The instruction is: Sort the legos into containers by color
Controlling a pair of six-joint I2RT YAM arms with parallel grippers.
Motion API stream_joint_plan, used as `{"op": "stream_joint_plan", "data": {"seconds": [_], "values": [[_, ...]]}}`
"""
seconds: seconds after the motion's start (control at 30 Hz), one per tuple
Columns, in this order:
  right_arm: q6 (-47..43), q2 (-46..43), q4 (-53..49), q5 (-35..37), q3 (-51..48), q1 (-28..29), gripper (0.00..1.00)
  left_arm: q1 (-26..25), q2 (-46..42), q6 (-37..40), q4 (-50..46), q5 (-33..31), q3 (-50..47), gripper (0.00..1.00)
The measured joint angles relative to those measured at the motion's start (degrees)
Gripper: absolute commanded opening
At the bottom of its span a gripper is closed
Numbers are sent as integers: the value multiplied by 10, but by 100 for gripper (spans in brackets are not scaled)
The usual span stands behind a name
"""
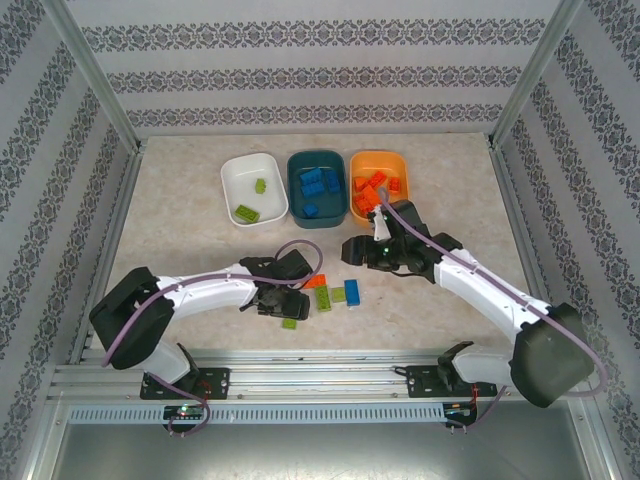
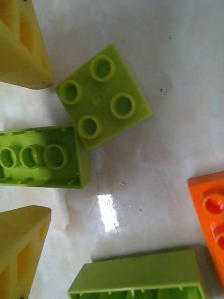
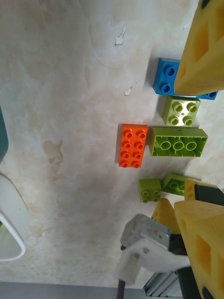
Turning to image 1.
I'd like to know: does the dark teal plastic container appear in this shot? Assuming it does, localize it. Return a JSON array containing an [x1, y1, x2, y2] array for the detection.
[[286, 149, 350, 230]]

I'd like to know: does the orange plastic container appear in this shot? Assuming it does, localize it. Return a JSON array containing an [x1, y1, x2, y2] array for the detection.
[[348, 151, 411, 227]]

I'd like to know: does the white plastic container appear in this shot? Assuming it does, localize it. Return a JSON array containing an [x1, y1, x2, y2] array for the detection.
[[220, 152, 290, 229]]

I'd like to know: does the grey metal sheet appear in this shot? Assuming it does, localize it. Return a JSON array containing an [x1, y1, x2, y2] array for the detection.
[[49, 422, 609, 480]]

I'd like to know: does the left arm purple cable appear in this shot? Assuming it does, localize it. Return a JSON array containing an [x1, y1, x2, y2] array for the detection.
[[102, 238, 325, 437]]

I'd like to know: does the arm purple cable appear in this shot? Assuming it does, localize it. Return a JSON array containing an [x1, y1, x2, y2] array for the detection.
[[377, 185, 611, 435], [102, 238, 325, 437]]

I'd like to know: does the aluminium base rail beam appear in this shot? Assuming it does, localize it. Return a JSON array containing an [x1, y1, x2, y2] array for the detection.
[[49, 347, 590, 405]]

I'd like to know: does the white slotted cable duct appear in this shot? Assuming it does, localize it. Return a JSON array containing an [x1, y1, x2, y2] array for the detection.
[[67, 402, 447, 426]]

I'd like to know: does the aluminium frame side rail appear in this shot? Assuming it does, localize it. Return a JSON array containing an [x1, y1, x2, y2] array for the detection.
[[12, 139, 147, 480], [487, 137, 631, 480]]

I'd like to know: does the aluminium frame post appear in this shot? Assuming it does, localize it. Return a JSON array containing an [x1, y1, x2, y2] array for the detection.
[[487, 0, 586, 149], [42, 0, 146, 154]]

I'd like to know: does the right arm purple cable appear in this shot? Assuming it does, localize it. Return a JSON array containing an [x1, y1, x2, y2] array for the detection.
[[377, 185, 611, 435]]

